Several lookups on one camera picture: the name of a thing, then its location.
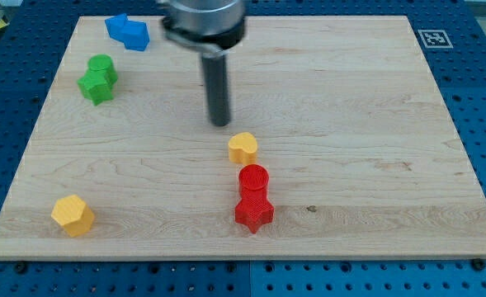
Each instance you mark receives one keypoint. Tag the yellow heart block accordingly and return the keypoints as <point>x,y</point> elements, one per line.
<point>243,148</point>

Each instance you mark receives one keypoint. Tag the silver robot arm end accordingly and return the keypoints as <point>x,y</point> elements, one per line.
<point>208,27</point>

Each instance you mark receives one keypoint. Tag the yellow hexagon block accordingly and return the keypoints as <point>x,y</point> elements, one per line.
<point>73,215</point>

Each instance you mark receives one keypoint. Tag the red cylinder block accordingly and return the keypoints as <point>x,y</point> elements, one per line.
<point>253,177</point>

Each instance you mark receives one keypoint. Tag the red star block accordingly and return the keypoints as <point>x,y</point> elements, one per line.
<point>254,209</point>

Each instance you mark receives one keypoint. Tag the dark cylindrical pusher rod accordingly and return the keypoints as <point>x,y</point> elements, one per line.
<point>216,85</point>

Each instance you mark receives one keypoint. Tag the wooden board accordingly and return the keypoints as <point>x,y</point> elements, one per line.
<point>363,157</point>

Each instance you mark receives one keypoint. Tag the blue pentagon block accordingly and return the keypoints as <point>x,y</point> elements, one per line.
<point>134,35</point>

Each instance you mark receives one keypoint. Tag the green star block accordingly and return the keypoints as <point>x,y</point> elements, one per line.
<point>96,87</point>

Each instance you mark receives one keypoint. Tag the green cylinder block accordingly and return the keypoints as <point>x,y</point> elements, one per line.
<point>103,63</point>

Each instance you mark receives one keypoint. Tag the blue cube block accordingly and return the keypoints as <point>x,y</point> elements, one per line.
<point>115,24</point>

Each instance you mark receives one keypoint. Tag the white fiducial marker tag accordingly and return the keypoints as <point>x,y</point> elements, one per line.
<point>435,39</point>

